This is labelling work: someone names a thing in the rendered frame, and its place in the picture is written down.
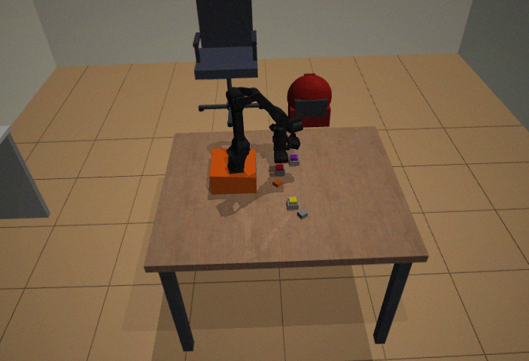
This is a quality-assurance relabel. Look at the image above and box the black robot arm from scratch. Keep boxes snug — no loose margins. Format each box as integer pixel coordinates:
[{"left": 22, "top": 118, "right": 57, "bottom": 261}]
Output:
[{"left": 226, "top": 87, "right": 303, "bottom": 174}]

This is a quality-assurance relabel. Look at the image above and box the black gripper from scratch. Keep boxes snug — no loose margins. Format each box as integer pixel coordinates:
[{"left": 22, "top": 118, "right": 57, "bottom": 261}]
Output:
[{"left": 272, "top": 135, "right": 288, "bottom": 164}]

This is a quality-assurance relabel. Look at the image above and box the red button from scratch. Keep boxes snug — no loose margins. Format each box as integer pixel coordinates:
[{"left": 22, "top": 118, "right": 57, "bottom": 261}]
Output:
[{"left": 275, "top": 164, "right": 285, "bottom": 176}]

